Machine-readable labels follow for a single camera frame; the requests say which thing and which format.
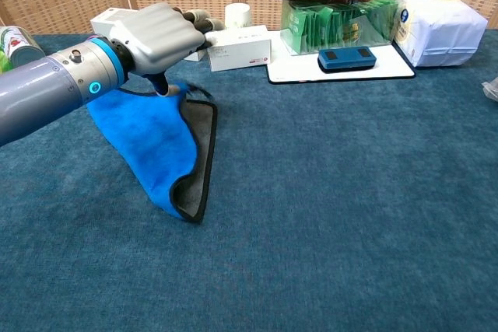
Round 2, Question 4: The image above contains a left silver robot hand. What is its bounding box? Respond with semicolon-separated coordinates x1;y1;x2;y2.
110;2;226;98

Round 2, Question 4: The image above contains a grey cloth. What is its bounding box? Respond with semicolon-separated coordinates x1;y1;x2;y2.
86;82;219;224

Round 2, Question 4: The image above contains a long white power strip box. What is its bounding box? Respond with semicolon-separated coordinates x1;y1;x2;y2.
89;7;207;63

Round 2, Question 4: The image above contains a white small jar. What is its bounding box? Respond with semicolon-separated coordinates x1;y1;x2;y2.
224;2;252;30

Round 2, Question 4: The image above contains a small white cardboard box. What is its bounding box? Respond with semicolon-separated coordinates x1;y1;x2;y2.
205;24;272;73

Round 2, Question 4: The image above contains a white green drink can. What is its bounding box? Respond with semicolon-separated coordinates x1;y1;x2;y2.
0;26;46;69

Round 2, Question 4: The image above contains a white flat board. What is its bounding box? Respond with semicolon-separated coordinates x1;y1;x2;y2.
266;30;416;85

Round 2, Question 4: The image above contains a large green white tissue pack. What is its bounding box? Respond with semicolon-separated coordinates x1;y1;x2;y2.
0;50;15;75

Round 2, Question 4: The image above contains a clear box of green sachets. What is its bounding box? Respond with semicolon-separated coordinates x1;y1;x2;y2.
279;0;400;56

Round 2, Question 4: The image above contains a dark blue phone case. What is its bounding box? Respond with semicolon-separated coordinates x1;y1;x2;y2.
317;47;377;74

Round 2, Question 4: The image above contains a blue carpet table cover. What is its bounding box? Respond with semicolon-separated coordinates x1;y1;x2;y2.
0;28;498;332

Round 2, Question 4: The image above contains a white paper flour bag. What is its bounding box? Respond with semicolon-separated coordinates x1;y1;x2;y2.
392;0;489;68

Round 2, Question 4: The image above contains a clear plastic zip bag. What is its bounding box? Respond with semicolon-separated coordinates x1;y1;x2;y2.
481;79;498;103

